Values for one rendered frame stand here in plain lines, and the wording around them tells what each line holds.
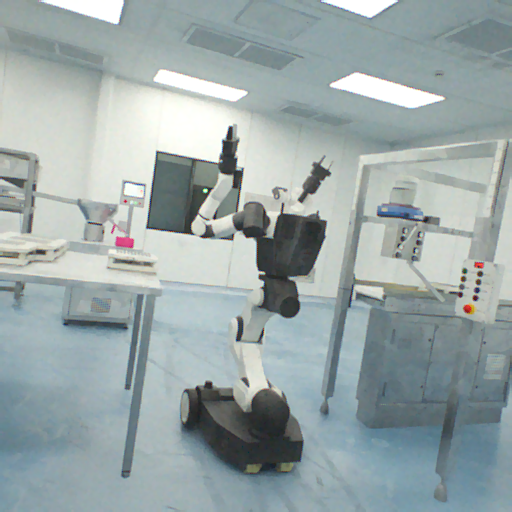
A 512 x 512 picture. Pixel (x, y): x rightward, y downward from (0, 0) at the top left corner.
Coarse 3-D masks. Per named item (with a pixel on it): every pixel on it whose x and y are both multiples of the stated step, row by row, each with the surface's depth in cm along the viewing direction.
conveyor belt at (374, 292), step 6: (360, 288) 306; (366, 288) 302; (372, 288) 302; (378, 288) 309; (360, 294) 307; (366, 294) 300; (372, 294) 295; (378, 294) 290; (384, 294) 289; (390, 294) 290; (396, 294) 293; (384, 300) 289; (450, 300) 313; (456, 300) 315; (510, 306) 338
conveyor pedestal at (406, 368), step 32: (384, 320) 302; (416, 320) 306; (448, 320) 318; (384, 352) 299; (416, 352) 311; (448, 352) 323; (480, 352) 337; (384, 384) 303; (416, 384) 315; (448, 384) 327; (480, 384) 341; (384, 416) 308; (416, 416) 320; (480, 416) 347
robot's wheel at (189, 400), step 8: (184, 392) 270; (192, 392) 263; (184, 400) 272; (192, 400) 259; (184, 408) 272; (192, 408) 257; (184, 416) 269; (192, 416) 257; (184, 424) 263; (192, 424) 260
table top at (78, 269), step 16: (64, 256) 258; (80, 256) 269; (96, 256) 281; (0, 272) 185; (16, 272) 186; (32, 272) 191; (48, 272) 197; (64, 272) 203; (80, 272) 210; (96, 272) 217; (112, 272) 225; (128, 272) 233; (144, 272) 242; (96, 288) 194; (112, 288) 195; (128, 288) 197; (144, 288) 198; (160, 288) 200
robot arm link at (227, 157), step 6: (222, 138) 220; (234, 138) 223; (222, 144) 219; (228, 144) 217; (234, 144) 220; (222, 150) 221; (228, 150) 220; (234, 150) 224; (222, 156) 223; (228, 156) 223; (234, 156) 224; (222, 162) 224; (228, 162) 223; (234, 162) 224
